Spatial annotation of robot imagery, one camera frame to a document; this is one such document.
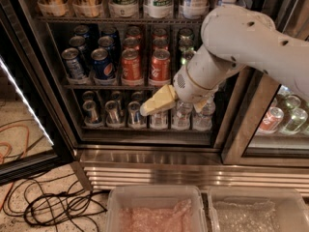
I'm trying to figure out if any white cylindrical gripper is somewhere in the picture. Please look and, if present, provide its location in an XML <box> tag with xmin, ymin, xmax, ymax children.
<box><xmin>140</xmin><ymin>66</ymin><xmax>218</xmax><ymax>116</ymax></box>

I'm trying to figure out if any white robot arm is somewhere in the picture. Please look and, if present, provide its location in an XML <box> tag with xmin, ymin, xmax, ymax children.
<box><xmin>140</xmin><ymin>6</ymin><xmax>309</xmax><ymax>116</ymax></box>

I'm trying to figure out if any front left green soda can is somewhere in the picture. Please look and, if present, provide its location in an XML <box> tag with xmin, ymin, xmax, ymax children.
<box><xmin>180</xmin><ymin>50</ymin><xmax>195</xmax><ymax>67</ymax></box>

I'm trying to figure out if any bottom shelf right can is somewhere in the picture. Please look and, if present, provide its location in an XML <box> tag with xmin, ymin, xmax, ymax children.
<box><xmin>127</xmin><ymin>101</ymin><xmax>146</xmax><ymax>129</ymax></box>

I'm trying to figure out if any shelf can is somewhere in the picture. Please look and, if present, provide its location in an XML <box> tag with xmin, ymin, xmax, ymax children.
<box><xmin>105</xmin><ymin>101</ymin><xmax>125</xmax><ymax>128</ymax></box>
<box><xmin>127</xmin><ymin>101</ymin><xmax>146</xmax><ymax>129</ymax></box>
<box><xmin>82</xmin><ymin>101</ymin><xmax>102</xmax><ymax>127</ymax></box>

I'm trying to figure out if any second row right coke can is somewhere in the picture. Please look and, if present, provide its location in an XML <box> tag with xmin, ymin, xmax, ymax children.
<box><xmin>153</xmin><ymin>38</ymin><xmax>169</xmax><ymax>50</ymax></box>

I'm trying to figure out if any bottom shelf middle can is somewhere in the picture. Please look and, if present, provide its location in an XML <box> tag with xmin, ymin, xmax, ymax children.
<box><xmin>105</xmin><ymin>101</ymin><xmax>125</xmax><ymax>128</ymax></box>

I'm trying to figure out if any second row red coke can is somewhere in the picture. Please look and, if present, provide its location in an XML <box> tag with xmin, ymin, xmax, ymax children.
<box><xmin>123</xmin><ymin>37</ymin><xmax>140</xmax><ymax>50</ymax></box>

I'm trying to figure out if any front blue pepsi can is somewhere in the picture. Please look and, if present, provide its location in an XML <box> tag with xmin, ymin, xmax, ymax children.
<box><xmin>91</xmin><ymin>47</ymin><xmax>116</xmax><ymax>83</ymax></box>

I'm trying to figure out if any red can behind right door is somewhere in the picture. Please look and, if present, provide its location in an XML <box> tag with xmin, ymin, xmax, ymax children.
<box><xmin>258</xmin><ymin>107</ymin><xmax>284</xmax><ymax>133</ymax></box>

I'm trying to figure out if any bottom shelf left can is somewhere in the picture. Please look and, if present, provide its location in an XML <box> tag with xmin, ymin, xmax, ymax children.
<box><xmin>82</xmin><ymin>101</ymin><xmax>102</xmax><ymax>127</ymax></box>

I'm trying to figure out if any front silver diet pepsi can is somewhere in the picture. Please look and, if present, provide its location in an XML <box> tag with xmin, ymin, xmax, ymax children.
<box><xmin>61</xmin><ymin>47</ymin><xmax>88</xmax><ymax>84</ymax></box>

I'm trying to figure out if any top shelf green tea bottle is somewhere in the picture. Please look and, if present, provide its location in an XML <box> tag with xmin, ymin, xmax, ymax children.
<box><xmin>110</xmin><ymin>0</ymin><xmax>138</xmax><ymax>17</ymax></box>

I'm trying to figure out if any open fridge glass door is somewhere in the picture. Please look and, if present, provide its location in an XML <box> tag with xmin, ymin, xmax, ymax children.
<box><xmin>0</xmin><ymin>8</ymin><xmax>72</xmax><ymax>186</ymax></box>

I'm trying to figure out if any middle water bottle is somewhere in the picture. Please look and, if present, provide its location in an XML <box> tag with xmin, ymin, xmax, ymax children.
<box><xmin>171</xmin><ymin>101</ymin><xmax>193</xmax><ymax>131</ymax></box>

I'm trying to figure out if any water bottle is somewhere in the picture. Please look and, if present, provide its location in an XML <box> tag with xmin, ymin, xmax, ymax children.
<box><xmin>150</xmin><ymin>111</ymin><xmax>168</xmax><ymax>130</ymax></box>
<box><xmin>171</xmin><ymin>101</ymin><xmax>193</xmax><ymax>131</ymax></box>
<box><xmin>193</xmin><ymin>98</ymin><xmax>215</xmax><ymax>131</ymax></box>

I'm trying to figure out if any right water bottle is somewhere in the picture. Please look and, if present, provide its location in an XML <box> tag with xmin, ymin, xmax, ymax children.
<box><xmin>193</xmin><ymin>98</ymin><xmax>215</xmax><ymax>131</ymax></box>

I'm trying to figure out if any left water bottle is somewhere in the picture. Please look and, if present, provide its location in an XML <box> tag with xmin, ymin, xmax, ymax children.
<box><xmin>150</xmin><ymin>111</ymin><xmax>168</xmax><ymax>130</ymax></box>

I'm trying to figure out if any left clear plastic bin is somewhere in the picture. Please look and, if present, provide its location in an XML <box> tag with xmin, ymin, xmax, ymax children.
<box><xmin>105</xmin><ymin>185</ymin><xmax>208</xmax><ymax>232</ymax></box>

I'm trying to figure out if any clear plastic bin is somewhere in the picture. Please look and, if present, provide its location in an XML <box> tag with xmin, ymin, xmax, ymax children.
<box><xmin>105</xmin><ymin>185</ymin><xmax>208</xmax><ymax>232</ymax></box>
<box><xmin>208</xmin><ymin>187</ymin><xmax>309</xmax><ymax>232</ymax></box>

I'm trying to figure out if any right clear plastic bin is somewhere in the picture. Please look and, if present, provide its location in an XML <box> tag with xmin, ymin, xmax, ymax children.
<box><xmin>208</xmin><ymin>187</ymin><xmax>309</xmax><ymax>232</ymax></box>

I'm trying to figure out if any black floor cable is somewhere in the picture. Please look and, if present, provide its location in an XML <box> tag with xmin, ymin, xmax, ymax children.
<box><xmin>2</xmin><ymin>168</ymin><xmax>109</xmax><ymax>232</ymax></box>

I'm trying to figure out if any orange floor cable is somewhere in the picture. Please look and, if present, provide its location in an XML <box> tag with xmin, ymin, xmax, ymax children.
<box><xmin>0</xmin><ymin>119</ymin><xmax>31</xmax><ymax>211</ymax></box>

